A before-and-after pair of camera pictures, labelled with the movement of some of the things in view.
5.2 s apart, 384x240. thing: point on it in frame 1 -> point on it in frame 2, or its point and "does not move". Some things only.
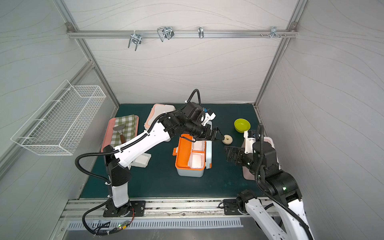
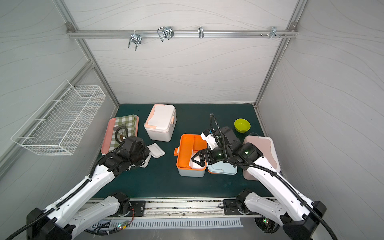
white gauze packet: x=196 y=159 -> x=155 y=151
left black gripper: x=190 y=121 -> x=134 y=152
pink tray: x=109 y=129 does not move
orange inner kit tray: x=191 y=154 does not move
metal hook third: x=201 y=32 does not move
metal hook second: x=166 y=31 does not move
